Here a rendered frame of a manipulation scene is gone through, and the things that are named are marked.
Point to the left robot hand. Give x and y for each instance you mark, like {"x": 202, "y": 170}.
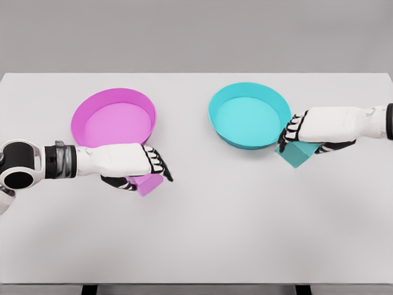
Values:
{"x": 126, "y": 158}

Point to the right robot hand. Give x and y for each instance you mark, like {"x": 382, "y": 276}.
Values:
{"x": 328, "y": 124}

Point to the pink block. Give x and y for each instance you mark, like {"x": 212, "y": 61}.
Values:
{"x": 146, "y": 184}

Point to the teal block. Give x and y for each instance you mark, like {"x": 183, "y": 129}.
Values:
{"x": 296, "y": 155}

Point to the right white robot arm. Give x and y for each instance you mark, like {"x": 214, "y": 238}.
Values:
{"x": 376, "y": 121}

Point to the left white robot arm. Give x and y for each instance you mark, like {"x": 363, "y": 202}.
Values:
{"x": 40, "y": 167}

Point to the pink round plate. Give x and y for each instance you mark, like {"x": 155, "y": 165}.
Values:
{"x": 119, "y": 123}

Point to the cyan round plate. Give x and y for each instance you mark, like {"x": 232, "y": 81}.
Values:
{"x": 245, "y": 115}

